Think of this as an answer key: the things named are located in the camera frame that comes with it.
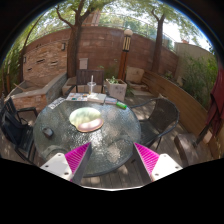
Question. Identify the dark chair behind table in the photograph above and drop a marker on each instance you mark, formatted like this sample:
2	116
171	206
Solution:
79	83

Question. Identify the large tree trunk left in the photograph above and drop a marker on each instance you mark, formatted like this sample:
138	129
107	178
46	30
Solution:
81	9

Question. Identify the colourful magazine on table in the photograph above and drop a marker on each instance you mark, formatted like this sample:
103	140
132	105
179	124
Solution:
77	97

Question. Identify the black metal chair left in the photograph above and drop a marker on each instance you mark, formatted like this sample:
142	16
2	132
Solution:
17	130

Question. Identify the yellow-green mouse pad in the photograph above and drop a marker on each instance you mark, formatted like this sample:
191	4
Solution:
86	119

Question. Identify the remote control on table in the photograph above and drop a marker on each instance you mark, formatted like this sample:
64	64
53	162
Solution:
56	102

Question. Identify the red folded patio umbrella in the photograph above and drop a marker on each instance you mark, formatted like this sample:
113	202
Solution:
216	110

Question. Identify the green marker pen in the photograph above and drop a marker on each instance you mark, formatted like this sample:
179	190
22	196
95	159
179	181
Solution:
121	105

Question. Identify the white open book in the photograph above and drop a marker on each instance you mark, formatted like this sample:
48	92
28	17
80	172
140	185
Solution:
96	97

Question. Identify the black wicker chair right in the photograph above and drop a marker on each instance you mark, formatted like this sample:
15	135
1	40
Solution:
163	119

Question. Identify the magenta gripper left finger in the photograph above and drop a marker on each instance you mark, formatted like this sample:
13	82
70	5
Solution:
70	166

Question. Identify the tree trunk right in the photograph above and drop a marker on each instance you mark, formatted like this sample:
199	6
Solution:
158	43

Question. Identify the round glass patio table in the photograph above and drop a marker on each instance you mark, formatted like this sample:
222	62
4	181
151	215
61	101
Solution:
112	144

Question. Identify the clear plastic cup with straw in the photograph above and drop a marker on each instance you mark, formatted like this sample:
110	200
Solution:
91	84

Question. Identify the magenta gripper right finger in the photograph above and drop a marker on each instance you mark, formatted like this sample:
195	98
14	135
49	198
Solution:
153	166

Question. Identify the white square planter box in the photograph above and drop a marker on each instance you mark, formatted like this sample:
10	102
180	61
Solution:
116	88

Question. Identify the wooden garden lamp post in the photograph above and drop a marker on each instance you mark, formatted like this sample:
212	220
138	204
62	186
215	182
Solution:
124	55

